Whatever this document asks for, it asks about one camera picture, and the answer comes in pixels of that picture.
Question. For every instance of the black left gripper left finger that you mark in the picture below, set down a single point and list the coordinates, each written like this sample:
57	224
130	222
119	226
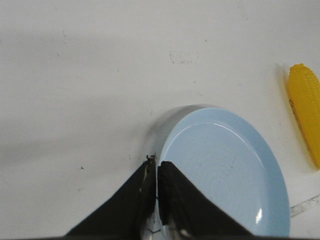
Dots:
125	214

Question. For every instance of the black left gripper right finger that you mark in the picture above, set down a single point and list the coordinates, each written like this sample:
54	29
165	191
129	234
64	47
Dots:
191	212

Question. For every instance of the light blue round plate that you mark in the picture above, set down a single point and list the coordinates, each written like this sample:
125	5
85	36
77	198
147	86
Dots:
228	160

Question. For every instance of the yellow plastic corn cob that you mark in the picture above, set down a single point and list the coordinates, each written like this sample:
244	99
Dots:
304	94

